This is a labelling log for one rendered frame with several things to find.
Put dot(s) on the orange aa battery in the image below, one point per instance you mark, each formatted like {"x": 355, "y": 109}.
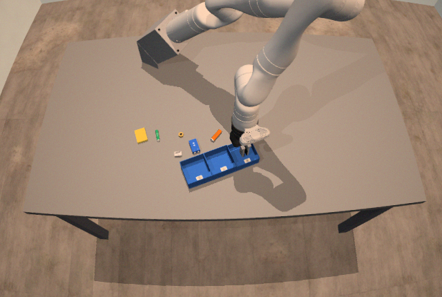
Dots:
{"x": 216, "y": 135}

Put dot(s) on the blue rack of bins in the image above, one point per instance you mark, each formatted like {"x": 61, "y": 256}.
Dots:
{"x": 216, "y": 163}

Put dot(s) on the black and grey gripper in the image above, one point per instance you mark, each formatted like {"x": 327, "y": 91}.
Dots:
{"x": 244, "y": 134}

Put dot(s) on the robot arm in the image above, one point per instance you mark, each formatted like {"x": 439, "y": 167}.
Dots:
{"x": 280, "y": 50}

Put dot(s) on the blue nine-volt battery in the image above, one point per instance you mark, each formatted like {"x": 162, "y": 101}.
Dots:
{"x": 194, "y": 146}

